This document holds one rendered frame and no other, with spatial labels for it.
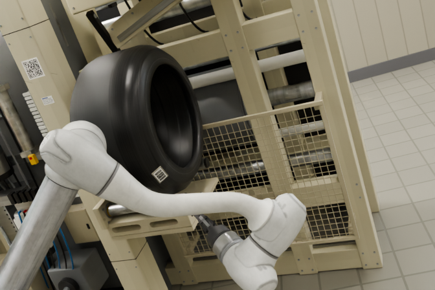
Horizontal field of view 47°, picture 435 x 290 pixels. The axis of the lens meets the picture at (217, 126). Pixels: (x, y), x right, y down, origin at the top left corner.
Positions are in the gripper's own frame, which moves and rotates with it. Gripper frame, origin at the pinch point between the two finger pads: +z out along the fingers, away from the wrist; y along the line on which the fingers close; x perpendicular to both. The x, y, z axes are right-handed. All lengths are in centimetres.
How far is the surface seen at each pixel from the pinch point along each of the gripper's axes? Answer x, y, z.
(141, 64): 21, -26, 38
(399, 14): 271, 231, 175
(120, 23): 31, -16, 84
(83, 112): -4.7, -26.3, 38.8
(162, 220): -11.6, 19.3, 18.2
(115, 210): -22.6, 15.3, 34.8
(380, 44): 243, 249, 180
